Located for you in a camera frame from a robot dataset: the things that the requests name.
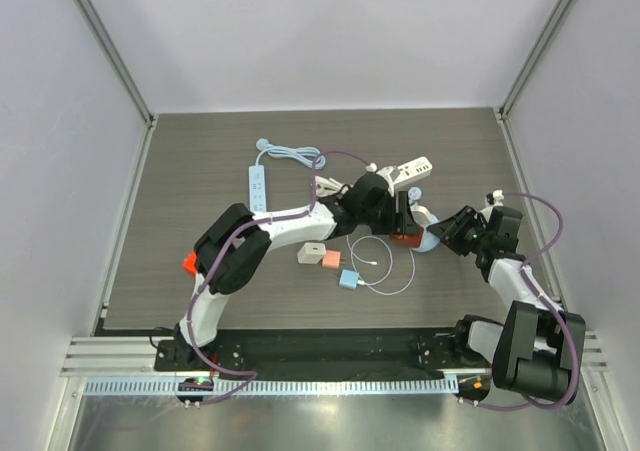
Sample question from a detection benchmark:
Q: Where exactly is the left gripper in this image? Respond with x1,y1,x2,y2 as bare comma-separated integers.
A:
357,190,418,234

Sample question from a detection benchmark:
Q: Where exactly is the round blue socket base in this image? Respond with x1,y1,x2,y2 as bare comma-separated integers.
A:
413,215,440,253

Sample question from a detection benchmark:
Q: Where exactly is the white usb power strip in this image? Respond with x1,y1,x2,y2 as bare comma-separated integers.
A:
394,156,433,185

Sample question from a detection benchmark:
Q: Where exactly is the thin white usb cable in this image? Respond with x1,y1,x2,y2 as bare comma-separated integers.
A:
348,235,417,296

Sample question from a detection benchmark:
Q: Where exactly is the blue usb charger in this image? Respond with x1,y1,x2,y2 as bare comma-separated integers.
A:
338,269,361,290

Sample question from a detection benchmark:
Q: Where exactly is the pink plug adapter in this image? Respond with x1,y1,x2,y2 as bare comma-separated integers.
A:
321,250,343,270

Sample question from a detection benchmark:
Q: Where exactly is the white cube charger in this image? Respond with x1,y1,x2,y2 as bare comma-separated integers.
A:
296,242,327,265

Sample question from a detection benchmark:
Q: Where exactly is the blue power strip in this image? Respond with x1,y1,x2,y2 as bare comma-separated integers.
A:
248,164,267,212

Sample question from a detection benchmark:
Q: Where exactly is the red cube socket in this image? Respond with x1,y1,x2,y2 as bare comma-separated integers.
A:
183,252,198,276

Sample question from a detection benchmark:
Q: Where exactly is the dark red cube adapter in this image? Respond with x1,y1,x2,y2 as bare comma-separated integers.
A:
390,225,424,249

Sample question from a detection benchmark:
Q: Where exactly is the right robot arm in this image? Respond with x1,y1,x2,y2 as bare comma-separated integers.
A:
427,206,586,409

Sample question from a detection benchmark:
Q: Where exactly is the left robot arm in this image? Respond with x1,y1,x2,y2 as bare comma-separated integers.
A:
174,168,421,371

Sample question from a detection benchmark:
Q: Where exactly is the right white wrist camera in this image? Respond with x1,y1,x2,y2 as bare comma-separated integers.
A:
484,189,505,208

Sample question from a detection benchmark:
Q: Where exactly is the blue power strip cable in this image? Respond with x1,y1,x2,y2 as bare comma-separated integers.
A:
254,137,327,171

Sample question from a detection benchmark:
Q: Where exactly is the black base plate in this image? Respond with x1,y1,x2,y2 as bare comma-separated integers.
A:
154,327,489,380

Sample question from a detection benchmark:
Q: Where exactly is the slotted cable duct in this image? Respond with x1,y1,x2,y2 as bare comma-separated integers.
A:
84,375,459,398

